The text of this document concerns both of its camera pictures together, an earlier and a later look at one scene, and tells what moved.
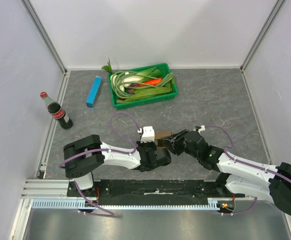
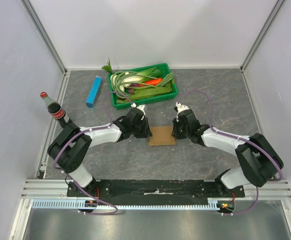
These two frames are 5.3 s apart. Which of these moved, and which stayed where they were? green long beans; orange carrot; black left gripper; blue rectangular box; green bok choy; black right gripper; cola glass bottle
Moved: black left gripper; black right gripper
Stayed: cola glass bottle; blue rectangular box; green bok choy; green long beans; orange carrot
